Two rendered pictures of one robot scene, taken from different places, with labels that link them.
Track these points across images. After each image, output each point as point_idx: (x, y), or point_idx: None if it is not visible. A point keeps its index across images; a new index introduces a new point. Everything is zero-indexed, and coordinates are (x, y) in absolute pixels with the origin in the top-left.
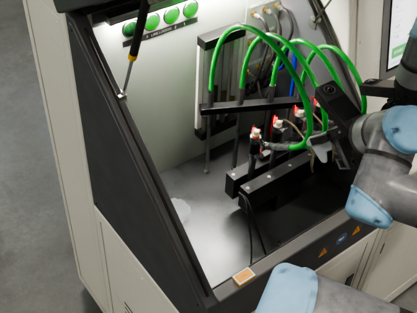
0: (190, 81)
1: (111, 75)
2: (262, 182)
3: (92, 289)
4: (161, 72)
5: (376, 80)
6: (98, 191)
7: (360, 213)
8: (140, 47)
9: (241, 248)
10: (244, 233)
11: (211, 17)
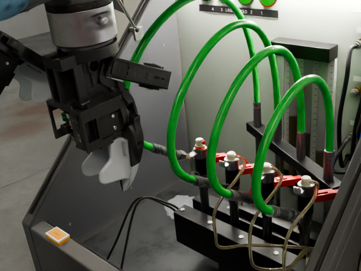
0: (271, 94)
1: (142, 11)
2: (197, 219)
3: None
4: (237, 62)
5: (151, 65)
6: None
7: None
8: (216, 19)
9: (149, 268)
10: (172, 267)
11: (296, 19)
